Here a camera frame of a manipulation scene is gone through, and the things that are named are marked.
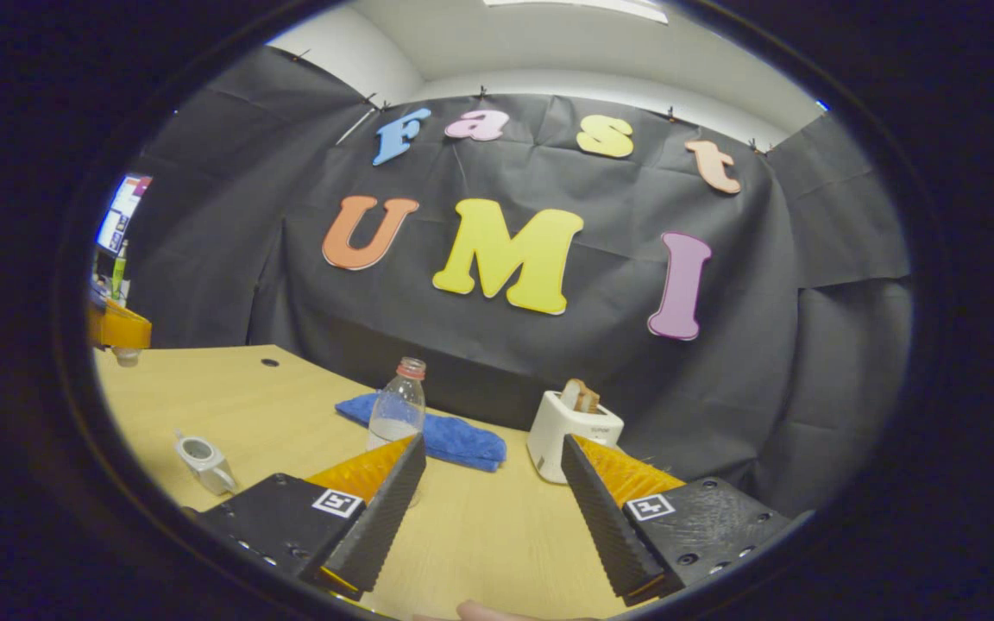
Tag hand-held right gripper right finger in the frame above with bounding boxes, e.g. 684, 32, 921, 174
560, 434, 796, 607

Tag computer monitor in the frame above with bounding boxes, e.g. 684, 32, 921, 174
96, 175, 153, 255

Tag black backdrop cloth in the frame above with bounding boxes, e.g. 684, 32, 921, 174
117, 45, 912, 518

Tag blue folded towel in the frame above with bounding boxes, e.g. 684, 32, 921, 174
335, 392, 507, 473

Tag toast slice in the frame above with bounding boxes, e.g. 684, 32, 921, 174
559, 379, 601, 413

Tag clear plastic water bottle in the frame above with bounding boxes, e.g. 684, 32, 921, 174
366, 357, 427, 508

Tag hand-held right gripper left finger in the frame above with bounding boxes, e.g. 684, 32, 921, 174
195, 433, 427, 602

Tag white toaster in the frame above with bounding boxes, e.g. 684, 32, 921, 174
526, 390, 625, 485

